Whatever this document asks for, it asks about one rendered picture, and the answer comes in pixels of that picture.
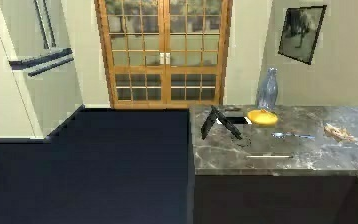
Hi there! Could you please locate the grey marble kitchen counter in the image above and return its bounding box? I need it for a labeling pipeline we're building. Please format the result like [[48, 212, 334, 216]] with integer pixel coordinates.
[[187, 104, 358, 224]]

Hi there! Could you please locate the wooden glazed double door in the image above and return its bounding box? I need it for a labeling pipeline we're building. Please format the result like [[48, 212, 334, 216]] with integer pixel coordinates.
[[94, 0, 234, 110]]

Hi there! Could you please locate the yellow bowl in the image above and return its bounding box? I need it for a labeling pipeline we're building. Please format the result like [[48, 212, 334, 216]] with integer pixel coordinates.
[[246, 108, 279, 127]]

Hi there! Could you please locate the clear glass bottle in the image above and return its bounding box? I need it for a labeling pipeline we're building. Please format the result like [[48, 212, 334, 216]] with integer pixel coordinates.
[[256, 67, 280, 111]]

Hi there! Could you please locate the silver knife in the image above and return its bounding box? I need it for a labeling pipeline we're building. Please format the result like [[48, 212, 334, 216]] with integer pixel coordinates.
[[245, 153, 294, 159]]

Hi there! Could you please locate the white fridge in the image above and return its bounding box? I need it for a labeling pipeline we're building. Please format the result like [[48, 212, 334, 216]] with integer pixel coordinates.
[[0, 0, 85, 145]]

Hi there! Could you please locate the tan bread piece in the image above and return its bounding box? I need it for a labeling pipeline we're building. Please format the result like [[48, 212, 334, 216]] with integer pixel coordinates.
[[323, 122, 357, 144]]

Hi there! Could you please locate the blue handled spoon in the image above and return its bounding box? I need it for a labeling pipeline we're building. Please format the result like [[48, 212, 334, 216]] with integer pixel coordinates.
[[271, 131, 316, 140]]

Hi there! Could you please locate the black fridge handle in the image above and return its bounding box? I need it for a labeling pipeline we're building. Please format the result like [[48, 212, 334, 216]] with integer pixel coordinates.
[[8, 47, 74, 71], [32, 0, 50, 50], [42, 0, 57, 48], [27, 57, 75, 78]]

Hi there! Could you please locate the black framed wall picture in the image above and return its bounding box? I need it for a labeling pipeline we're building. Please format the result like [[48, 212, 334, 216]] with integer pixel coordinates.
[[277, 4, 328, 66]]

